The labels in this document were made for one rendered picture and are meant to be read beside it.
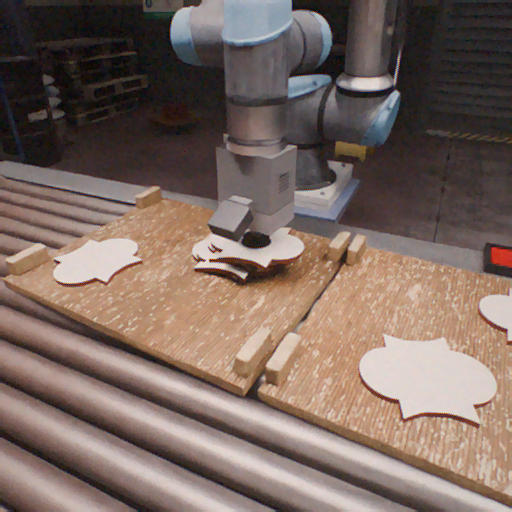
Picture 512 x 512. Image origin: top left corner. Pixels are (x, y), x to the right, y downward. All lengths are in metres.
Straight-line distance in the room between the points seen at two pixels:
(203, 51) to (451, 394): 0.53
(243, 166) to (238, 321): 0.19
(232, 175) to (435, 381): 0.34
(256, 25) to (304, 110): 0.49
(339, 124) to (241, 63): 0.47
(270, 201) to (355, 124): 0.44
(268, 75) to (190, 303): 0.29
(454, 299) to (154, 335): 0.40
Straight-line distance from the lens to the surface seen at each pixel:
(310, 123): 0.97
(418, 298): 0.61
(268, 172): 0.52
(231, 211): 0.54
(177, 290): 0.59
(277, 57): 0.51
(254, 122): 0.51
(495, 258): 0.77
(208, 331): 0.52
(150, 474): 0.43
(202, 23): 0.66
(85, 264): 0.67
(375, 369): 0.48
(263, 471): 0.42
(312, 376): 0.47
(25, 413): 0.51
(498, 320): 0.60
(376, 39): 0.90
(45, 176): 1.16
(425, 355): 0.51
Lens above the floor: 1.28
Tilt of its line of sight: 32 degrees down
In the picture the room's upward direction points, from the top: straight up
